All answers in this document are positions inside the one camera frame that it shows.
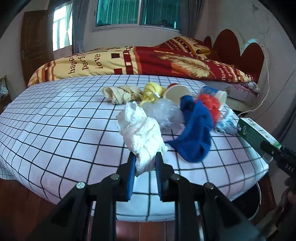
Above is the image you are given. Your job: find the grey window curtain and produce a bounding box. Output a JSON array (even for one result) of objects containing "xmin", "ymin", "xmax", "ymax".
[
  {"xmin": 180, "ymin": 0, "xmax": 207, "ymax": 40},
  {"xmin": 72, "ymin": 0, "xmax": 98, "ymax": 55}
]

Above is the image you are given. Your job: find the clear crumpled plastic bag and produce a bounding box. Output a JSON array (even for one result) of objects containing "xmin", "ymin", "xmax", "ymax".
[{"xmin": 142, "ymin": 98, "xmax": 185, "ymax": 133}]

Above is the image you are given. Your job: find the wide window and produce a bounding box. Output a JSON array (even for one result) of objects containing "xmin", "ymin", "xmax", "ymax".
[{"xmin": 95, "ymin": 0, "xmax": 182, "ymax": 29}]

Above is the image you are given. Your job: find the grey hanging cloth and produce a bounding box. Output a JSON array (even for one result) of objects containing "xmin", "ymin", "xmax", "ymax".
[{"xmin": 274, "ymin": 102, "xmax": 296, "ymax": 149}]

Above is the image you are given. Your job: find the red white headboard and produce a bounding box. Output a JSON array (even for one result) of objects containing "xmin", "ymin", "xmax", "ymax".
[{"xmin": 203, "ymin": 29, "xmax": 270, "ymax": 82}]

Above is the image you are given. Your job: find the beige crumpled wrapper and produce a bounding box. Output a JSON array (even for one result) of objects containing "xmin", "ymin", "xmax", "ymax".
[{"xmin": 101, "ymin": 85, "xmax": 144, "ymax": 105}]

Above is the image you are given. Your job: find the green cardboard box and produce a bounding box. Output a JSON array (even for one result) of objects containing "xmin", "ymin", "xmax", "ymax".
[{"xmin": 236, "ymin": 117, "xmax": 282, "ymax": 164}]

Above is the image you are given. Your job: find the pink floral bed sheet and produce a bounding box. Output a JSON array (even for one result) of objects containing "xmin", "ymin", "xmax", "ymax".
[{"xmin": 203, "ymin": 80, "xmax": 262, "ymax": 102}]

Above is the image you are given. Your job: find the yellow crumpled cloth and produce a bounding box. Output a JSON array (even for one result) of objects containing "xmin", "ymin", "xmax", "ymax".
[{"xmin": 140, "ymin": 82, "xmax": 166, "ymax": 107}]

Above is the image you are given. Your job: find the white paper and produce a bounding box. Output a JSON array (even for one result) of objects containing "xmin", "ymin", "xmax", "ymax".
[{"xmin": 116, "ymin": 101, "xmax": 168, "ymax": 178}]

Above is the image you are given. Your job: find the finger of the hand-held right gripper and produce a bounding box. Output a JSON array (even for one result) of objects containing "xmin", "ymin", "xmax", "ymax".
[{"xmin": 260, "ymin": 141, "xmax": 282, "ymax": 159}]

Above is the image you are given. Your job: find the wooden side table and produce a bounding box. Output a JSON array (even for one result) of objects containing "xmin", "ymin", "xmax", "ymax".
[{"xmin": 0, "ymin": 74, "xmax": 12, "ymax": 110}]

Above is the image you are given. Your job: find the white black checked sheet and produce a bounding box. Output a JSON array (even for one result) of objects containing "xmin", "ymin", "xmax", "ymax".
[{"xmin": 0, "ymin": 75, "xmax": 270, "ymax": 222}]

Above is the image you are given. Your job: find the narrow window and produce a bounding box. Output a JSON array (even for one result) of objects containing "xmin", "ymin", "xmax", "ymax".
[{"xmin": 52, "ymin": 3, "xmax": 73, "ymax": 52}]

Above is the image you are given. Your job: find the brown wooden door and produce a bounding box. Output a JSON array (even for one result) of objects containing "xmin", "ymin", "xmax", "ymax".
[{"xmin": 21, "ymin": 10, "xmax": 55, "ymax": 82}]

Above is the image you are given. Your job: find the blue patterned paper cup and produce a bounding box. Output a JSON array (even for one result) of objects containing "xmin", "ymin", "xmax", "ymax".
[{"xmin": 198, "ymin": 85, "xmax": 228, "ymax": 112}]

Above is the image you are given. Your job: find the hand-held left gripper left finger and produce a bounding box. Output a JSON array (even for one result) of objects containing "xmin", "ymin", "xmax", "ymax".
[{"xmin": 26, "ymin": 152, "xmax": 139, "ymax": 241}]

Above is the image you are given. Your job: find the white paper cup red rim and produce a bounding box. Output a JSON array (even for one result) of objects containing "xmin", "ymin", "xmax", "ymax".
[{"xmin": 163, "ymin": 83, "xmax": 192, "ymax": 108}]

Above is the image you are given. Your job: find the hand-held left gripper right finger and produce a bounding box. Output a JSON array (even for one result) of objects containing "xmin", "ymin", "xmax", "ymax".
[{"xmin": 154, "ymin": 152, "xmax": 266, "ymax": 241}]

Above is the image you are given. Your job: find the blue cloth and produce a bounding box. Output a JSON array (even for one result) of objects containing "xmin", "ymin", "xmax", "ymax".
[{"xmin": 165, "ymin": 95, "xmax": 213, "ymax": 163}]

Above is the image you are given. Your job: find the pale blue crumpled plastic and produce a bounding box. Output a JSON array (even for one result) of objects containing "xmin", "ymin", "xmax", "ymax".
[{"xmin": 215, "ymin": 109, "xmax": 240, "ymax": 135}]

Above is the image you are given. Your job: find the black round trash bin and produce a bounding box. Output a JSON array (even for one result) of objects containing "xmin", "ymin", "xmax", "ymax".
[{"xmin": 196, "ymin": 179, "xmax": 263, "ymax": 219}]

